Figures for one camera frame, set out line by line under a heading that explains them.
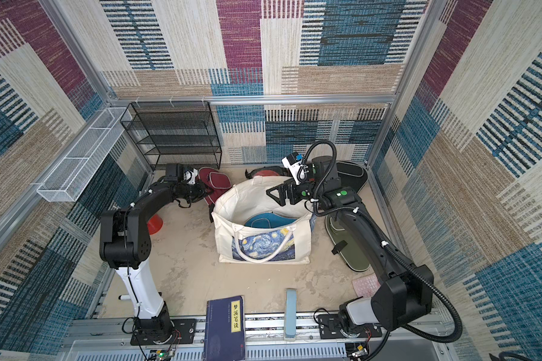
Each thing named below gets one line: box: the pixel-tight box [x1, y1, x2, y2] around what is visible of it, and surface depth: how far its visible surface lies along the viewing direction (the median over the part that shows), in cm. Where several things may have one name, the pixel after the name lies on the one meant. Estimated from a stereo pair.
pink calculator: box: [351, 273, 381, 298], surface depth 83 cm
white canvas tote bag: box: [211, 176, 314, 265], surface depth 79 cm
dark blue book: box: [203, 295, 247, 361], surface depth 74 cm
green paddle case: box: [324, 214, 372, 272], surface depth 93 cm
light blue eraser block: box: [285, 288, 297, 338], surface depth 74 cm
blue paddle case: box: [243, 212, 298, 229], surface depth 96 cm
